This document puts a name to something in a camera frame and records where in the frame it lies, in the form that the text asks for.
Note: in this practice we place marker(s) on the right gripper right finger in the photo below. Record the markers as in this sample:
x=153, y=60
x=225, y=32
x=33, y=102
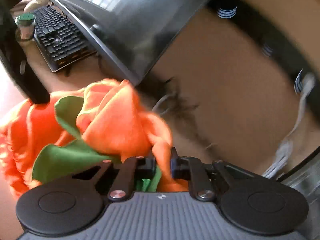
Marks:
x=192, y=170

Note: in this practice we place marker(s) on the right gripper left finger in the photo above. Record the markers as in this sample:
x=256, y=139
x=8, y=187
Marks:
x=131, y=170

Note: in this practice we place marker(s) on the orange pumpkin costume garment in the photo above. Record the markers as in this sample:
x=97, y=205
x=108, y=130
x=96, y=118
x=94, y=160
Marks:
x=104, y=120

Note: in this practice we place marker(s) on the green lid glass jar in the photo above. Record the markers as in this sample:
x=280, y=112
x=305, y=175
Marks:
x=25, y=26

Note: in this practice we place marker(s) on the black mechanical keyboard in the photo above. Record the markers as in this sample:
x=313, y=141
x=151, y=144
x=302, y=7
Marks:
x=60, y=41

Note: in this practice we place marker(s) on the white computer tower case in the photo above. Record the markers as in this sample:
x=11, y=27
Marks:
x=305, y=177

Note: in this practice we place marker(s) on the black curved monitor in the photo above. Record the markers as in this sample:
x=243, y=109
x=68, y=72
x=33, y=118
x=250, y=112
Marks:
x=131, y=35

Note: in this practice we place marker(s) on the black wall power strip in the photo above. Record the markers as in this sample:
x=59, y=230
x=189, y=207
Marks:
x=273, y=42

